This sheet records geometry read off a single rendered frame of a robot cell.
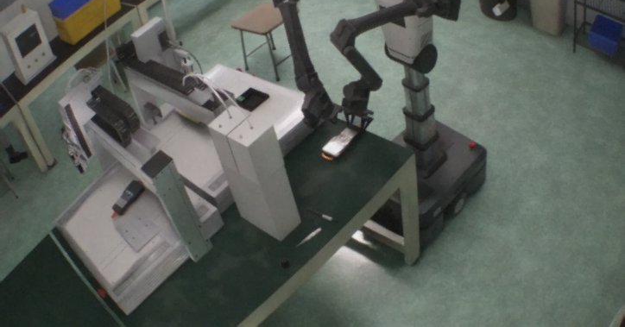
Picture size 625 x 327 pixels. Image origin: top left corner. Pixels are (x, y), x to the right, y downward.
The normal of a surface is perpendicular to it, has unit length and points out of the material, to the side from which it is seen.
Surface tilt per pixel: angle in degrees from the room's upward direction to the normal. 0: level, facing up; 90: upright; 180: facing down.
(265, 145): 90
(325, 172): 0
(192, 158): 0
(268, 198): 90
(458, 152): 0
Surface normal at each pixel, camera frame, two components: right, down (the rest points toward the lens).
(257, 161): 0.74, 0.36
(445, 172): -0.17, -0.72
